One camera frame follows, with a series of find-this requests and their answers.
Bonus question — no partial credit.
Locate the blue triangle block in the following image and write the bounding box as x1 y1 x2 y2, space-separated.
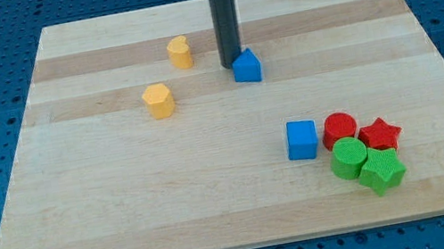
232 48 263 83

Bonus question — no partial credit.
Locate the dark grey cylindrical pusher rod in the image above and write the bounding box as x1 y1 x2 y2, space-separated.
209 0 242 69

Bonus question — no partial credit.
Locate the blue cube block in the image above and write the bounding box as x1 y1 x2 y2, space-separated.
285 120 319 161

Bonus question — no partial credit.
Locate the green cylinder block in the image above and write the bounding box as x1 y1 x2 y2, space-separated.
330 137 367 180

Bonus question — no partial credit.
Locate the yellow heart block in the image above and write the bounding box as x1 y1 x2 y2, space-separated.
166 35 193 70

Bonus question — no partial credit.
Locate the yellow hexagon block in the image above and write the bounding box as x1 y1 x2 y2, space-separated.
142 83 176 120

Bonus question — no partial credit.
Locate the red star block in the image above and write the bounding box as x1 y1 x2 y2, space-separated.
358 117 402 150

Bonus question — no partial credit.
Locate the light wooden board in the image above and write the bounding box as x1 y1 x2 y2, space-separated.
0 0 444 249

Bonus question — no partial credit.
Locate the green star block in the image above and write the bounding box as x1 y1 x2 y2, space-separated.
358 147 407 195

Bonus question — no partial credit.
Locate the red cylinder block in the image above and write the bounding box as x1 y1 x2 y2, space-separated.
323 112 358 151

